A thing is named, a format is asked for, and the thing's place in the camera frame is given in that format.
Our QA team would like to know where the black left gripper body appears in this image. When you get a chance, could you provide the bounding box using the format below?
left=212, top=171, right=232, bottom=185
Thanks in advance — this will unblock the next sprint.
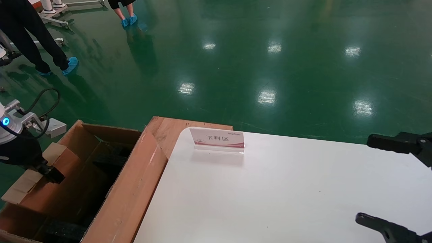
left=0, top=137, right=46, bottom=166

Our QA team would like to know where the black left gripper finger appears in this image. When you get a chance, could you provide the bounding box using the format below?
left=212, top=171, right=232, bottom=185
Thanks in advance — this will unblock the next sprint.
left=35, top=161, right=65, bottom=184

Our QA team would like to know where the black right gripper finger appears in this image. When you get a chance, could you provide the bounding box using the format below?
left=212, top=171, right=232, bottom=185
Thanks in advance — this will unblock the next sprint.
left=367, top=132, right=432, bottom=167
left=355, top=213, right=432, bottom=243

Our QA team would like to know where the small cardboard box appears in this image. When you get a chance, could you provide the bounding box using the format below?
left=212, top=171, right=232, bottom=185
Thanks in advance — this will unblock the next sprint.
left=2, top=142, right=67, bottom=205

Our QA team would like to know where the large cardboard box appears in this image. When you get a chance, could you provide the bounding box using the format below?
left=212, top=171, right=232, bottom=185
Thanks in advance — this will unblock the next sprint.
left=0, top=120, right=169, bottom=243

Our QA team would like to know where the white metal foot block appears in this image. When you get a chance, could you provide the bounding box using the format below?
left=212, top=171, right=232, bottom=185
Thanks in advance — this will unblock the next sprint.
left=44, top=118, right=67, bottom=138

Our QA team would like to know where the person in black trousers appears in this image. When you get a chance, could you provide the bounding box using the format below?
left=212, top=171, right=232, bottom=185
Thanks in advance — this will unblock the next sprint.
left=0, top=0, right=79, bottom=76

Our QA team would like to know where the acrylic sign with red stripe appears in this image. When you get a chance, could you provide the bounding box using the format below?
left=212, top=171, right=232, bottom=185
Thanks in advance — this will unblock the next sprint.
left=189, top=127, right=245, bottom=155

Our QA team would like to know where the person with bare legs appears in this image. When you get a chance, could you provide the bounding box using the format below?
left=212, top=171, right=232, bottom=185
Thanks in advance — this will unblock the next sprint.
left=107, top=0, right=138, bottom=28

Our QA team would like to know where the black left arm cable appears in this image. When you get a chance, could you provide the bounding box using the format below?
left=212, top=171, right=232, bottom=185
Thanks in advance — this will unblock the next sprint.
left=0, top=88, right=61, bottom=139

